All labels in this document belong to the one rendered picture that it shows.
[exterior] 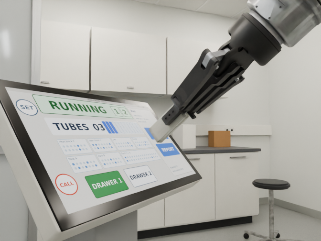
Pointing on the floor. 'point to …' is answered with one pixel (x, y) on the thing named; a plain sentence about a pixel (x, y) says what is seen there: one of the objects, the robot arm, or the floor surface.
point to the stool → (263, 183)
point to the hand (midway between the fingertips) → (168, 123)
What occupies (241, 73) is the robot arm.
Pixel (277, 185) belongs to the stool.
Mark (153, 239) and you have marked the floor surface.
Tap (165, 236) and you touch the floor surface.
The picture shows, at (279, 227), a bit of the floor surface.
